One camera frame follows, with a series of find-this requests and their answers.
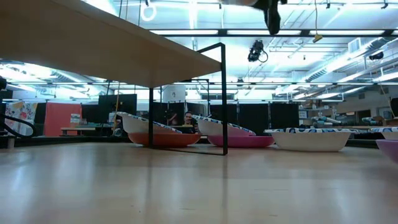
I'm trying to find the wooden bench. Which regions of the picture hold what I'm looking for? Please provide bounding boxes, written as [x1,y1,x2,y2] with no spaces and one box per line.
[60,126,113,137]

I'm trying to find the black partition wall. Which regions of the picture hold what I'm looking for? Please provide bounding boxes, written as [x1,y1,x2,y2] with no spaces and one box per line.
[210,103,300,138]

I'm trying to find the black overhead frame beam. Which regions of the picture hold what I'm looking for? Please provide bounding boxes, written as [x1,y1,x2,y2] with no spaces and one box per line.
[149,29,398,38]

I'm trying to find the black hanging overhead camera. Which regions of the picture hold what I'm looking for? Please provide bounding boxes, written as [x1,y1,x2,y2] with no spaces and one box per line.
[248,39,269,63]

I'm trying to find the wooden shelf with black frame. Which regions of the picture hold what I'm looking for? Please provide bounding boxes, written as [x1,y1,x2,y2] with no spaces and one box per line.
[0,0,228,156]

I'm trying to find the white column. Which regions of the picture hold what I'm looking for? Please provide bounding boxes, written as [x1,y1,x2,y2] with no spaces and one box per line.
[162,85,187,103]

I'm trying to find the black screen panel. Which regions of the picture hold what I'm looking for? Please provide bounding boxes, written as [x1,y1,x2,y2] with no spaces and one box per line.
[98,94,137,125]

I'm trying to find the magenta pink plastic plate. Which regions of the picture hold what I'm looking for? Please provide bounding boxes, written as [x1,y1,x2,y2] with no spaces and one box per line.
[207,135,275,149]

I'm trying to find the light pink plastic plate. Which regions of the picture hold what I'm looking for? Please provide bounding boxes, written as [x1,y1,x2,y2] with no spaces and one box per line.
[375,139,398,164]

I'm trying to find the orange plastic plate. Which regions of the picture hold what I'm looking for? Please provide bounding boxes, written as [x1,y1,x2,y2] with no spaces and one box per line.
[127,132,202,149]

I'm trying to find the white patterned bowl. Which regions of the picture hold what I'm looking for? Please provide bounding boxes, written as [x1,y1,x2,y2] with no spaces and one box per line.
[264,127,360,152]

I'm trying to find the person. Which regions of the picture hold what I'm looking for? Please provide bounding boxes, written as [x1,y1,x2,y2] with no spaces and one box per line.
[182,111,200,134]

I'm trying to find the yellow hanging cable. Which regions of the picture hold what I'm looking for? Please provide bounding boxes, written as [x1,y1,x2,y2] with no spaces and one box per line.
[312,0,323,44]

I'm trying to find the colourful patterned cloth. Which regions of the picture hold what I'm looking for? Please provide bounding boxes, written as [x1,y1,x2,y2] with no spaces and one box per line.
[4,101,38,136]

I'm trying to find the red partition panel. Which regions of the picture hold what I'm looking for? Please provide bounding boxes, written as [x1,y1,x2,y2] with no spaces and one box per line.
[44,102,83,137]

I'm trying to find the black table edge frame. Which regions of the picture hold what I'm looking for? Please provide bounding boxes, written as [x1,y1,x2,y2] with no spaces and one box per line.
[0,135,398,149]

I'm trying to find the black cable loop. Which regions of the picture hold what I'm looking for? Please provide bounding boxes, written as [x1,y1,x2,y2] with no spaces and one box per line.
[0,113,37,138]

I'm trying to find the blue patterned paper plate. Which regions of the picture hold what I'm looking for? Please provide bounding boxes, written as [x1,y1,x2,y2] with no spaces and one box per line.
[369,126,398,141]
[192,114,257,137]
[116,111,183,134]

